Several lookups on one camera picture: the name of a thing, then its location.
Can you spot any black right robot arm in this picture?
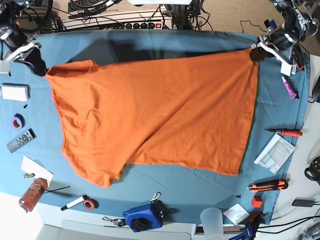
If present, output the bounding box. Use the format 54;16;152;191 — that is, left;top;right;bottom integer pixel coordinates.
0;0;52;77

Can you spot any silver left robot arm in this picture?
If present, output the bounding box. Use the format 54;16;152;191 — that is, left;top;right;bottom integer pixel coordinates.
249;0;320;77

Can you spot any AA battery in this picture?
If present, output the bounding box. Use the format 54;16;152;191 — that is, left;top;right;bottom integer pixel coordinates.
23;173;35;178

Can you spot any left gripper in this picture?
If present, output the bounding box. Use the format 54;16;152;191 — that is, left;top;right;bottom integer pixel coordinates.
249;35;297;76

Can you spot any black white marker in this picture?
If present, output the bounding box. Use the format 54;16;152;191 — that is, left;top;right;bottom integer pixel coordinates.
60;195;88;211

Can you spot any grey remote control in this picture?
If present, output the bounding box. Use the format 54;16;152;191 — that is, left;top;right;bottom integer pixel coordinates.
6;128;36;153

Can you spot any blue clamp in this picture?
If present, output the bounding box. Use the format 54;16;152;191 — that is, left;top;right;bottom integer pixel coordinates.
229;212;263;240

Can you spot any red cube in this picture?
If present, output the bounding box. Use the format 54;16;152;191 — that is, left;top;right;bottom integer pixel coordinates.
251;196;263;208

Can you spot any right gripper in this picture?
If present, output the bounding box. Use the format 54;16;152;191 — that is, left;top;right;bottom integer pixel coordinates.
0;41;47;77

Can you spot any red screwdriver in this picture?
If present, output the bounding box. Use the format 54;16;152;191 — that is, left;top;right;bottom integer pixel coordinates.
265;129;303;137

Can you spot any orange black utility knife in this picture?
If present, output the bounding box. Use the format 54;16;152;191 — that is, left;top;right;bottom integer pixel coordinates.
247;179;289;193

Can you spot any power strip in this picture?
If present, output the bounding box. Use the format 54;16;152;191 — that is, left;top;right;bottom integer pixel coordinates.
63;19;172;31

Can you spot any purple glue tube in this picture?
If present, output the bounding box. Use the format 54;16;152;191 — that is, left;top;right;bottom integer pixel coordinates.
281;76;297;100

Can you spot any orange t-shirt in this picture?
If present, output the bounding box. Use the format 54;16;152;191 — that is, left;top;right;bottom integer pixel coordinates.
45;49;259;188

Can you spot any white box with barcode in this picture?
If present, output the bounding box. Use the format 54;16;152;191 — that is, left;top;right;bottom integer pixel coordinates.
0;84;30;102

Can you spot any blue plastic device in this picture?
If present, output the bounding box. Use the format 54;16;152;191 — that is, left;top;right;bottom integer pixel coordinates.
122;200;170;233

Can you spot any blue table cloth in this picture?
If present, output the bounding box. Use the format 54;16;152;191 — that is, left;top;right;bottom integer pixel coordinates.
0;30;311;223

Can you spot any translucent plastic cup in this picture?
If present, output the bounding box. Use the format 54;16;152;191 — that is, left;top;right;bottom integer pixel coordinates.
200;207;224;240

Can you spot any purple tape roll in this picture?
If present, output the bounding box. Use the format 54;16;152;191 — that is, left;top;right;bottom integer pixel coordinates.
11;113;26;130

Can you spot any small white note card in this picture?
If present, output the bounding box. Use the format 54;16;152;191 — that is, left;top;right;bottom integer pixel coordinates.
223;203;250;225

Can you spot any white paper booklet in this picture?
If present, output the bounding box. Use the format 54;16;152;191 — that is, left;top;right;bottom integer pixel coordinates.
254;133;296;175

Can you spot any red tape roll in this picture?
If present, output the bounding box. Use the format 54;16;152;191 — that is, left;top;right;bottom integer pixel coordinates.
83;198;97;210

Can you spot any silver carabiner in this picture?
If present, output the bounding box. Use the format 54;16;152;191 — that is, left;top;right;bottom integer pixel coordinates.
149;192;161;204

